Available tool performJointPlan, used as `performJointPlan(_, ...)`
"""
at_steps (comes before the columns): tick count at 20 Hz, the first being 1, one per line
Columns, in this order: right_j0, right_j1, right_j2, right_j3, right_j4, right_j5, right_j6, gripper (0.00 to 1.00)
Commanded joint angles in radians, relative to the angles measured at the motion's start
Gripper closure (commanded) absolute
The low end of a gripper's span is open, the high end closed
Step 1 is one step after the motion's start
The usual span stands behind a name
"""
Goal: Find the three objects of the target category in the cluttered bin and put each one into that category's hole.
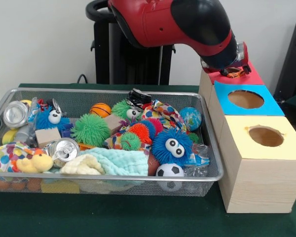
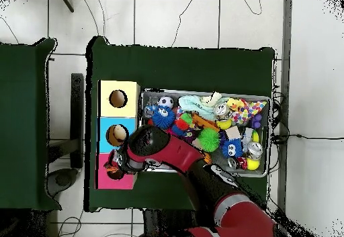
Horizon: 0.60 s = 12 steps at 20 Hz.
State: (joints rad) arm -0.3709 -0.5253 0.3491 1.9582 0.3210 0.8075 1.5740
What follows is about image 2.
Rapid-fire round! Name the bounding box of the cream yellow cloth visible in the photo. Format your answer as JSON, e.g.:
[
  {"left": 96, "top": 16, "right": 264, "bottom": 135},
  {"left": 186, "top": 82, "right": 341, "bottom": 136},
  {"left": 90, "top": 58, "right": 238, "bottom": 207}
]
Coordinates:
[{"left": 201, "top": 91, "right": 223, "bottom": 108}]

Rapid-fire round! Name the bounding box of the small blue spiky ball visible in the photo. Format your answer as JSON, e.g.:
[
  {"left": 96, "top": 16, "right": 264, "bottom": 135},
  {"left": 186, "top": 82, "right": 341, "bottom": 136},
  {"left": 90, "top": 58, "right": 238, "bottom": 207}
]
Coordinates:
[{"left": 221, "top": 138, "right": 244, "bottom": 158}]

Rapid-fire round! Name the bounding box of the black and white soccer ball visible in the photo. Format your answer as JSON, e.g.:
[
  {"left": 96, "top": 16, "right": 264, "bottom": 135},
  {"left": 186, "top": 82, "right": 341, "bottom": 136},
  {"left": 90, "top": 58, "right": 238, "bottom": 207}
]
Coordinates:
[{"left": 157, "top": 95, "right": 175, "bottom": 109}]

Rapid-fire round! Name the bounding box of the black upright panel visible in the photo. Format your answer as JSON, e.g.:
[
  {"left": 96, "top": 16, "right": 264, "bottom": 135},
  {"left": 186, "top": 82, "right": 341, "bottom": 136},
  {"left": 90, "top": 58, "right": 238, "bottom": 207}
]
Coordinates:
[{"left": 46, "top": 73, "right": 85, "bottom": 197}]

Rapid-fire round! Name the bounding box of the wooden box with three holes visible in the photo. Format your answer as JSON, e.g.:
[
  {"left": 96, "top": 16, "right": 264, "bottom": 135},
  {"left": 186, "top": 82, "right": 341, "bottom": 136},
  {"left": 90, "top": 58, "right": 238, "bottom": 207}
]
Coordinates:
[{"left": 95, "top": 79, "right": 141, "bottom": 190}]

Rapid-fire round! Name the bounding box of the blue spiky ball with eyes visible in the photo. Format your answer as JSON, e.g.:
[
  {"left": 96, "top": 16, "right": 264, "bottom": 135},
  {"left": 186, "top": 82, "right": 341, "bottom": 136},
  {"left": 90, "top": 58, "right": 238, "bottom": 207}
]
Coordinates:
[{"left": 151, "top": 105, "right": 176, "bottom": 129}]

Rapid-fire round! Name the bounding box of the yellow ball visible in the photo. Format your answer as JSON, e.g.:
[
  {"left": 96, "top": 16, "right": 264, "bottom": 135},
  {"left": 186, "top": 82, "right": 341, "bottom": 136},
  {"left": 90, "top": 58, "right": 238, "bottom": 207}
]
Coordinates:
[{"left": 246, "top": 158, "right": 261, "bottom": 171}]

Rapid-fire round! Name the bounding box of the purple building block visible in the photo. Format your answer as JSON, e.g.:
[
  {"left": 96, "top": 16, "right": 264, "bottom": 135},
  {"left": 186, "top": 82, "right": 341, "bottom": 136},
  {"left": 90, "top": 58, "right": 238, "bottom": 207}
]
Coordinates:
[{"left": 249, "top": 113, "right": 263, "bottom": 130}]

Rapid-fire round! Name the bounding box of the orange striped tiger plush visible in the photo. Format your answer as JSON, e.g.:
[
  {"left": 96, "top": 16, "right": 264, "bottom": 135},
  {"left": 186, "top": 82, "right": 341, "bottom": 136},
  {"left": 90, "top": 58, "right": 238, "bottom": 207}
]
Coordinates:
[{"left": 103, "top": 161, "right": 122, "bottom": 178}]

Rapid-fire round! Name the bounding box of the mint green cloth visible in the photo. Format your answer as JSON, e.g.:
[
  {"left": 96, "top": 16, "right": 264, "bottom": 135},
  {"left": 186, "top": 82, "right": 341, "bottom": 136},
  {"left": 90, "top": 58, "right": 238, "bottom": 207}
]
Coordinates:
[{"left": 178, "top": 95, "right": 230, "bottom": 122}]

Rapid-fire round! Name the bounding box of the silver wire mesh bin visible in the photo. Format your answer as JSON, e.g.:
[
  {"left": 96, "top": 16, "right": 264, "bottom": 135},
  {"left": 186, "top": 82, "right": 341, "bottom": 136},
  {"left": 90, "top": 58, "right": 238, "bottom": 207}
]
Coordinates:
[{"left": 135, "top": 87, "right": 272, "bottom": 178}]

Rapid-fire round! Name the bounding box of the large green spiky ball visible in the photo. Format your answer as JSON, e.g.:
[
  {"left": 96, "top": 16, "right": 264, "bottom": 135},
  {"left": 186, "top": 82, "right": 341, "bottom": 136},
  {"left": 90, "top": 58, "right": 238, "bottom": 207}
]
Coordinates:
[{"left": 198, "top": 128, "right": 221, "bottom": 152}]

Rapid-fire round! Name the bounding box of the silver metal can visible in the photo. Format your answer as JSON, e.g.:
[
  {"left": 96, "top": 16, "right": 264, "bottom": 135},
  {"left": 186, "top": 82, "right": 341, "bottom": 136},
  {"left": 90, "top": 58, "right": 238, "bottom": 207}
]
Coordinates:
[{"left": 246, "top": 141, "right": 263, "bottom": 159}]

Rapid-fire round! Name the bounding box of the yellow plush duck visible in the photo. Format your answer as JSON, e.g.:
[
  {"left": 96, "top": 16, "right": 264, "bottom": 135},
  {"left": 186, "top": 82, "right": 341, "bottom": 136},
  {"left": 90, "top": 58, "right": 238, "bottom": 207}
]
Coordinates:
[{"left": 226, "top": 98, "right": 245, "bottom": 112}]

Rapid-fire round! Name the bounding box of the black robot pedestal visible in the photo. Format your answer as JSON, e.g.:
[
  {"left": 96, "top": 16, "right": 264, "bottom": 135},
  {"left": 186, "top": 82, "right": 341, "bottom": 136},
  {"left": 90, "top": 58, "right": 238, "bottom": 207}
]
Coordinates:
[{"left": 143, "top": 209, "right": 200, "bottom": 237}]

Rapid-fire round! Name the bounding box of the colourful polka dot cloth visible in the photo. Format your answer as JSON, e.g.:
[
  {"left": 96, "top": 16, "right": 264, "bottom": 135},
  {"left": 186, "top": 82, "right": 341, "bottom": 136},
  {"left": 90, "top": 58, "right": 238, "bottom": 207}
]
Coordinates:
[{"left": 231, "top": 99, "right": 269, "bottom": 127}]

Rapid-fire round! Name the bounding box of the light wooden block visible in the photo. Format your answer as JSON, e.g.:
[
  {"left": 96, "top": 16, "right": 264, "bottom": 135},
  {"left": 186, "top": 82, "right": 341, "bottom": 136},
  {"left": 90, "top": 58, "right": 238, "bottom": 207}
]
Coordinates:
[{"left": 225, "top": 126, "right": 242, "bottom": 141}]

